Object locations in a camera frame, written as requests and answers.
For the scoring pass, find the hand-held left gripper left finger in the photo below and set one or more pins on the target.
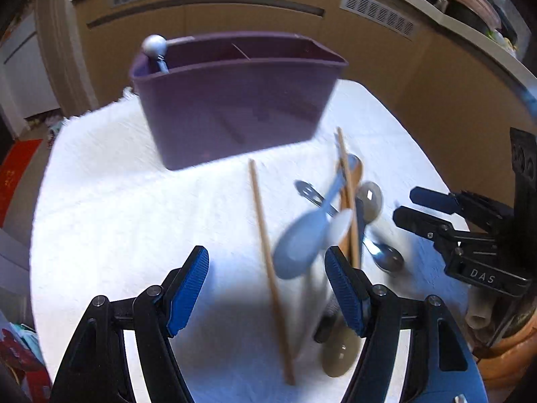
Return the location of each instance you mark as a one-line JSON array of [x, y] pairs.
[[188, 291]]

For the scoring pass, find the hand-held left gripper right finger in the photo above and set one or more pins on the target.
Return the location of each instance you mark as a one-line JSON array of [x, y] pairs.
[[345, 294]]

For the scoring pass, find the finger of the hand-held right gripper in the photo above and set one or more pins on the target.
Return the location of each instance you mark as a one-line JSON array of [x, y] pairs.
[[419, 220], [432, 199]]

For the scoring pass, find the white plastic spoon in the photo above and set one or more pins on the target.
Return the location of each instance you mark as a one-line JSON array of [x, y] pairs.
[[340, 226]]

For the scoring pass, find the light blue plastic spoon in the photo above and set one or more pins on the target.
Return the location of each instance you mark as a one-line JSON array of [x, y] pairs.
[[295, 245]]

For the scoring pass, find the wooden spoon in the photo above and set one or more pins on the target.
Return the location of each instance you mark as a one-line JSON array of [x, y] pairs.
[[356, 176]]

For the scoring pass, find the wooden chopstick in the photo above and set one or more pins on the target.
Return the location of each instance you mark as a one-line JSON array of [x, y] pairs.
[[345, 155], [266, 243]]

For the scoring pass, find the purple plastic utensil holder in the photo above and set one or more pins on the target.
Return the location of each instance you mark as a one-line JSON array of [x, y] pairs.
[[235, 105]]

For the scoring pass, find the person's right hand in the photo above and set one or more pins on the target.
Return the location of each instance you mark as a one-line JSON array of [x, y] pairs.
[[478, 317]]

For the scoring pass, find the orange round container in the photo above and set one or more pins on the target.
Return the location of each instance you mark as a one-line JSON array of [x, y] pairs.
[[512, 357]]

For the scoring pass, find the white textured towel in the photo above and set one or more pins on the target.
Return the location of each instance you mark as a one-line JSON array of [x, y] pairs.
[[126, 218]]

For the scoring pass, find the brown wooden cabinet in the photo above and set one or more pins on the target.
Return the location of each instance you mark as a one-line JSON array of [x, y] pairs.
[[419, 75]]

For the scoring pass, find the cream countertop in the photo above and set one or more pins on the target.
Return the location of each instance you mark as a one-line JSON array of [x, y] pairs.
[[461, 29]]

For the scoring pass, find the red printed bag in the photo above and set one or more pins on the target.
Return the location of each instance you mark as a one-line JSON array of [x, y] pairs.
[[21, 365]]

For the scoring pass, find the black pot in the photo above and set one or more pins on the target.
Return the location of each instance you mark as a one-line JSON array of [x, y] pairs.
[[465, 16]]

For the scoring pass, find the short white vent grille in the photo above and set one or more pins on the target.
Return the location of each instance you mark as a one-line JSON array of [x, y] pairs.
[[377, 12]]

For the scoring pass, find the red cardboard box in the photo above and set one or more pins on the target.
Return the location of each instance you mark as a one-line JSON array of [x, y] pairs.
[[19, 176]]

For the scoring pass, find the silver ball-topped utensil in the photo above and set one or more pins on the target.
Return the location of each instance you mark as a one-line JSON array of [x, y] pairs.
[[153, 45]]

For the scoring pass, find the white door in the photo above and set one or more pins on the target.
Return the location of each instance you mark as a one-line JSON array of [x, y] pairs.
[[25, 67]]

